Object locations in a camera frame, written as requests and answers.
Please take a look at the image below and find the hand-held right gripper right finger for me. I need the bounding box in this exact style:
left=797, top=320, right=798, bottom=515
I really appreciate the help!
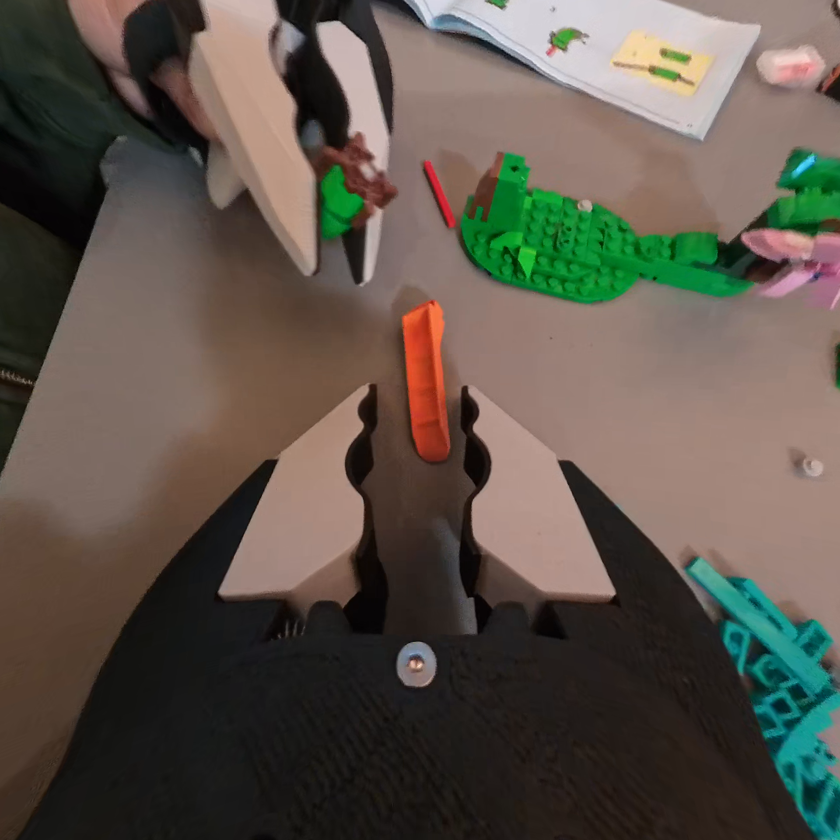
left=459, top=385, right=618, bottom=603

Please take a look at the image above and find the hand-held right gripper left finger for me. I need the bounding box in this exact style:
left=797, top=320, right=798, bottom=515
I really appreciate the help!
left=218, top=384, right=389, bottom=602

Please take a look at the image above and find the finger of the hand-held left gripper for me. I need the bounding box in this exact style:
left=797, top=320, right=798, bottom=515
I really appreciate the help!
left=315, top=18, right=396, bottom=287
left=189, top=0, right=349, bottom=278

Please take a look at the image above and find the green and brown lego stem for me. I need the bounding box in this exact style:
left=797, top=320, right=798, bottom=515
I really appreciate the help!
left=315, top=134, right=399, bottom=240

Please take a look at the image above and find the orange lego brick separator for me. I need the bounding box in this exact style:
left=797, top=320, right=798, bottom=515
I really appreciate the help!
left=402, top=301, right=452, bottom=463

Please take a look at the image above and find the person's left forearm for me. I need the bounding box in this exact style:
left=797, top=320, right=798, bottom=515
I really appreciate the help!
left=0, top=0, right=165, bottom=198

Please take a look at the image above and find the red lego rod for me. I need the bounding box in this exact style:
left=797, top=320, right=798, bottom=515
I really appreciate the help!
left=423, top=159, right=457, bottom=229

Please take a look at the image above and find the lego instruction booklet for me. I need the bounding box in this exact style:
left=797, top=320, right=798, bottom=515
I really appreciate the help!
left=403, top=0, right=762, bottom=142

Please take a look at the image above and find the green lego base build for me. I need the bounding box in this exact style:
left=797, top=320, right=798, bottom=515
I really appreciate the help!
left=459, top=152, right=756, bottom=304

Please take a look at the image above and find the pile of teal lego pieces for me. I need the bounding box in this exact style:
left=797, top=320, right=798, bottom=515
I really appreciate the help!
left=686, top=556, right=840, bottom=840

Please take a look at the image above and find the pink lego flower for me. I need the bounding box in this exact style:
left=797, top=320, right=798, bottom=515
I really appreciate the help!
left=742, top=228, right=840, bottom=311

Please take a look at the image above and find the green lego plant build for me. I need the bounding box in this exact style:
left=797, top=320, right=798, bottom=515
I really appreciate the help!
left=722, top=150, right=840, bottom=277

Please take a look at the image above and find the person's left hand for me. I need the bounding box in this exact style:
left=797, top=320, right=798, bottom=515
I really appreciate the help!
left=154, top=62, right=214, bottom=142

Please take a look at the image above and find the person's green jacket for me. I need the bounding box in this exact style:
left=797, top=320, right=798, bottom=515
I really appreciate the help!
left=0, top=197, right=83, bottom=460

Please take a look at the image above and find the pink plastic bag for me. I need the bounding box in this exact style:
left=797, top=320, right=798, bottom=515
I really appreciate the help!
left=756, top=45, right=826, bottom=88

